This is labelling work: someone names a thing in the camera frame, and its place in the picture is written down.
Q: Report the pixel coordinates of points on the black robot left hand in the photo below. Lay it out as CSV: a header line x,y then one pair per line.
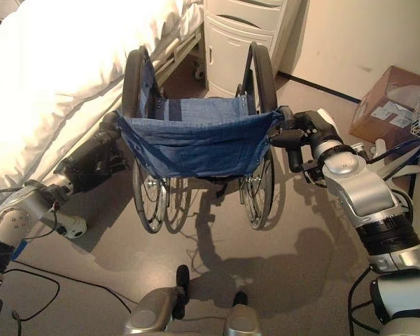
x,y
91,157

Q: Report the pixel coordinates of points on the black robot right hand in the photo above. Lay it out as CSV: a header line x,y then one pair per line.
x,y
318,127

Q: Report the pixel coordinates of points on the blue seat wheelchair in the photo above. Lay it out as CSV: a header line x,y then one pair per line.
x,y
196,140

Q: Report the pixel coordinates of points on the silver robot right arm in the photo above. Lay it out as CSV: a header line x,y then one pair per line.
x,y
367,192

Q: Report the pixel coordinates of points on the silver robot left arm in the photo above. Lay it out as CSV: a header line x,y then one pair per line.
x,y
14,217

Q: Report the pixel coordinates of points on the white bed duvet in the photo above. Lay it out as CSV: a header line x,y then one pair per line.
x,y
49,80

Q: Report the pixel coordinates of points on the bed caster wheel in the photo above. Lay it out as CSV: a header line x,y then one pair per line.
x,y
199,71

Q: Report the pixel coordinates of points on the brown cardboard box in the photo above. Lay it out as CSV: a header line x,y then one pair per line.
x,y
385,105

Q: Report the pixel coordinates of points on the blue floor tape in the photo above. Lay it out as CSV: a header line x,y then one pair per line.
x,y
20,249

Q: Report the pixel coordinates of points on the white bedside cabinet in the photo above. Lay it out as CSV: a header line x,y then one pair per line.
x,y
238,35

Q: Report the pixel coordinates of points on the dark robot left foot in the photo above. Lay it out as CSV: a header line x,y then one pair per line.
x,y
182,280

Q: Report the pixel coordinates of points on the dark robot foot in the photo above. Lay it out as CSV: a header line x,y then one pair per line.
x,y
240,298
182,280

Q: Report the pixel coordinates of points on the silver robot left leg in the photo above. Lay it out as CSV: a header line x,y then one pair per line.
x,y
154,311

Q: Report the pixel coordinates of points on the silver robot leg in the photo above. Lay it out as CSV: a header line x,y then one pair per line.
x,y
154,311
239,320

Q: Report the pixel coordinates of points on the dark robot right foot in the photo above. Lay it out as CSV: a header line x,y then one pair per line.
x,y
240,298

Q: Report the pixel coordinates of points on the silver robot right leg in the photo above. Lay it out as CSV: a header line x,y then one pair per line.
x,y
239,320

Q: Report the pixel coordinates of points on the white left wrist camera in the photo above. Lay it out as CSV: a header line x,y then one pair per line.
x,y
73,229

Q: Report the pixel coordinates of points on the white bed frame rail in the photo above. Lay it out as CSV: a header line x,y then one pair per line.
x,y
182,45

